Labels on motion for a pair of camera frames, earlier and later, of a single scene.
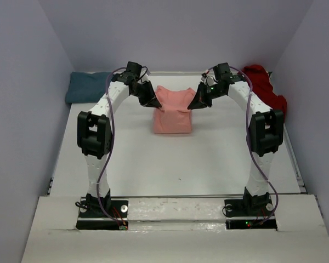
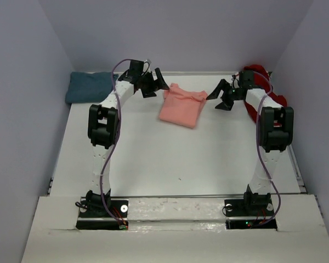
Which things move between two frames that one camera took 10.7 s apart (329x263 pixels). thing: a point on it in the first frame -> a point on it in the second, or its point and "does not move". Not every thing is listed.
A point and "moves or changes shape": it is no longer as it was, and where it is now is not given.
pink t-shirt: x=174 y=116 moves or changes shape
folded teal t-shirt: x=86 y=87 does not move
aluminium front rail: x=177 y=196 does not move
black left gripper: x=150 y=99 -> x=154 y=84
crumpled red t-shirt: x=262 y=86 does not move
